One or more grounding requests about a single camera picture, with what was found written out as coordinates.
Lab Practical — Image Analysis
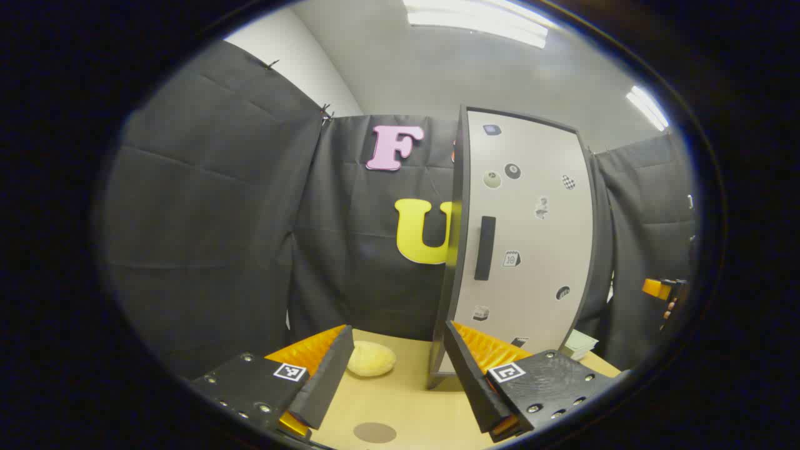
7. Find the black backdrop cloth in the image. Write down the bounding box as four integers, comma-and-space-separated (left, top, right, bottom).
100, 39, 698, 379

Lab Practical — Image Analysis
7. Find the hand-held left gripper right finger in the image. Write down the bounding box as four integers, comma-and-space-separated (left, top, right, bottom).
442, 320, 626, 443

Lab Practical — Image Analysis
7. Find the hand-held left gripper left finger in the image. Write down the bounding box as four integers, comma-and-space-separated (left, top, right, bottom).
189, 324, 355, 441

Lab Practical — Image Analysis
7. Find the ceiling light panel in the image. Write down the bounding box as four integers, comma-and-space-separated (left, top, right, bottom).
403, 0, 560, 49
626, 86, 670, 133

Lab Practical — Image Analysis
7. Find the light green book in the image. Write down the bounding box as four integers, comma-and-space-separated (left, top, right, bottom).
561, 329, 599, 362

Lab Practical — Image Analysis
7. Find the pale yellow round bun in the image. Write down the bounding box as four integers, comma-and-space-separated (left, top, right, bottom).
347, 341, 398, 378

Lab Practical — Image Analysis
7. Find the dark framed cabinet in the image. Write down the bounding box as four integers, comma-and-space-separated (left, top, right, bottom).
428, 105, 598, 389

